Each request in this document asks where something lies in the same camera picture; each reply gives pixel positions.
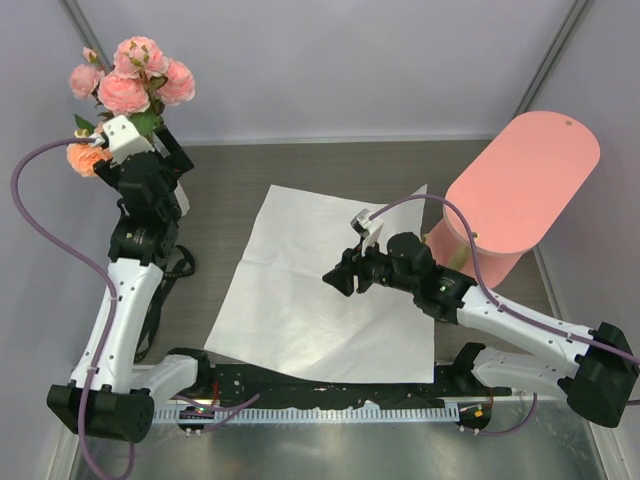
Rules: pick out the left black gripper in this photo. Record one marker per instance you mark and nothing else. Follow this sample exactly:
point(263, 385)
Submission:
point(177, 162)

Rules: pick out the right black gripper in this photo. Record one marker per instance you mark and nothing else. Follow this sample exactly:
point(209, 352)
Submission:
point(352, 263)

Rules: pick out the pink artificial flower bunch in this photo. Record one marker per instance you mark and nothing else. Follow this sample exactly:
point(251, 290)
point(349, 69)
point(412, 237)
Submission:
point(140, 84)

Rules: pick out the white wrapping paper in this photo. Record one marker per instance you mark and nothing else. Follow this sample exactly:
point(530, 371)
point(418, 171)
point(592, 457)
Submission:
point(278, 313)

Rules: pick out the black ribbon gold lettering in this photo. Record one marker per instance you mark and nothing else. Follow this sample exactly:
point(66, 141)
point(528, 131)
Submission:
point(184, 267)

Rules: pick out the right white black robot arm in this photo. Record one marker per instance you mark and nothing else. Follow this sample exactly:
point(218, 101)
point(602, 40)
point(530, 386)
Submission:
point(593, 370)

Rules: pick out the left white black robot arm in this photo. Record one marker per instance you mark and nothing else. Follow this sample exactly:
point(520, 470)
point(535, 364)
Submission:
point(104, 398)

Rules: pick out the white ribbed vase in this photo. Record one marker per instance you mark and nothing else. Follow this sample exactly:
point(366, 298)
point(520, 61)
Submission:
point(178, 191)

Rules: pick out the pink tiered shelf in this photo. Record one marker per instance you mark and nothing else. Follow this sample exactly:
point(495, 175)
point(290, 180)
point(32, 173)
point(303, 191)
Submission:
point(507, 199)

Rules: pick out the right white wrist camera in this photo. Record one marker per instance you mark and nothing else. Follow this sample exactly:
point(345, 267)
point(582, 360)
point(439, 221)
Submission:
point(369, 230)

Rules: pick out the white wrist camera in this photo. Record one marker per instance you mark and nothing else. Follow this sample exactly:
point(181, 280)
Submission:
point(369, 230)
point(121, 138)

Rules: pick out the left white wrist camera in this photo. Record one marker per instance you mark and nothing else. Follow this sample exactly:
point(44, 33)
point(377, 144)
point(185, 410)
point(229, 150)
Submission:
point(121, 138)

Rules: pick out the white slotted cable duct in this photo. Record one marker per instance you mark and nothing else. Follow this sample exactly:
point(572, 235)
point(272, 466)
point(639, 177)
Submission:
point(184, 414)

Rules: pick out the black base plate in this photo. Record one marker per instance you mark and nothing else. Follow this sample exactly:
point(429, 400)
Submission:
point(233, 384)

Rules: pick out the aluminium frame post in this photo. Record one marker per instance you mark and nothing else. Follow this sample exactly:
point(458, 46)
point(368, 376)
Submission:
point(83, 28)

